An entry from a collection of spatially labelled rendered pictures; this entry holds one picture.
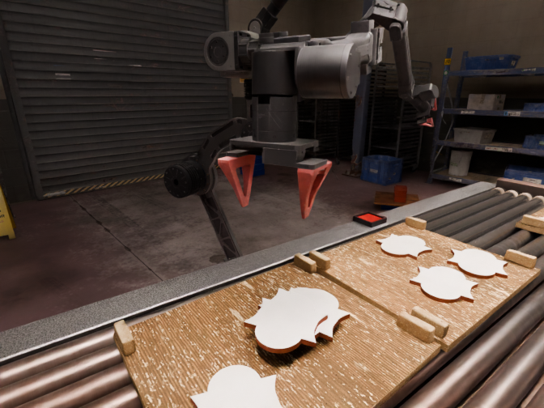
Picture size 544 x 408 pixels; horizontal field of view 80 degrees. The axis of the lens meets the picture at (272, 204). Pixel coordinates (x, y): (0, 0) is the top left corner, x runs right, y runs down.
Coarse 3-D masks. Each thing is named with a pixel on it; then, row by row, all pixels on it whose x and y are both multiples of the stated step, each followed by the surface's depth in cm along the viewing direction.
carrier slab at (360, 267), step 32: (352, 256) 80; (384, 256) 80; (448, 256) 80; (352, 288) 67; (384, 288) 67; (416, 288) 67; (480, 288) 67; (512, 288) 67; (448, 320) 58; (480, 320) 58
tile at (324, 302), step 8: (312, 296) 59; (320, 296) 59; (328, 296) 59; (320, 304) 57; (328, 304) 57; (336, 304) 57; (328, 312) 55; (336, 312) 55; (344, 312) 55; (328, 320) 53; (336, 320) 53; (320, 328) 51; (328, 328) 51; (320, 336) 51; (328, 336) 50
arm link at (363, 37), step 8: (352, 24) 70; (360, 24) 69; (368, 24) 69; (352, 32) 71; (360, 32) 70; (368, 32) 69; (312, 40) 42; (320, 40) 44; (328, 40) 48; (336, 40) 58; (344, 40) 57; (352, 40) 59; (360, 40) 63; (368, 40) 68; (360, 48) 63; (368, 48) 68; (368, 56) 70; (360, 64) 73; (368, 64) 74; (360, 72) 74; (368, 72) 75
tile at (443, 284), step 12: (420, 276) 70; (432, 276) 70; (444, 276) 70; (456, 276) 70; (420, 288) 67; (432, 288) 65; (444, 288) 65; (456, 288) 65; (468, 288) 65; (444, 300) 62; (456, 300) 62; (468, 300) 63
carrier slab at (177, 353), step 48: (240, 288) 67; (288, 288) 67; (336, 288) 67; (144, 336) 54; (192, 336) 54; (240, 336) 54; (336, 336) 54; (384, 336) 54; (144, 384) 45; (192, 384) 45; (288, 384) 45; (336, 384) 45; (384, 384) 45
